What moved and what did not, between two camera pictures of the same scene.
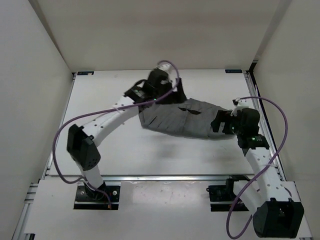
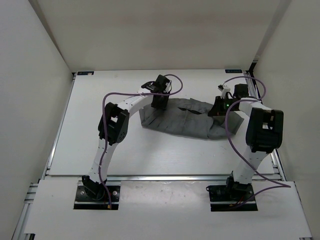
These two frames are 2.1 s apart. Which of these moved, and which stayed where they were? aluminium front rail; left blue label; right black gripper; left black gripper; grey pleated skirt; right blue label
Moved: right black gripper; left black gripper
Stayed: grey pleated skirt; right blue label; aluminium front rail; left blue label
